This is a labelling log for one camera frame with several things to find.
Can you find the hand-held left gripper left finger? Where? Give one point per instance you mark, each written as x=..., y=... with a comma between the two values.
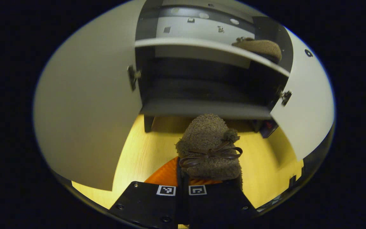
x=148, y=203

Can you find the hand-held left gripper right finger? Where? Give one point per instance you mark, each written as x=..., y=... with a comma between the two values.
x=214, y=206

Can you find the brown fuzzy shoe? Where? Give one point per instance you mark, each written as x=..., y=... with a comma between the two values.
x=206, y=140
x=260, y=47

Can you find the metal door hinge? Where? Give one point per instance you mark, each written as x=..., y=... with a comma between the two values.
x=132, y=76
x=285, y=97

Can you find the small dark box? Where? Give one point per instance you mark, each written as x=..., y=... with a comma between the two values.
x=268, y=128

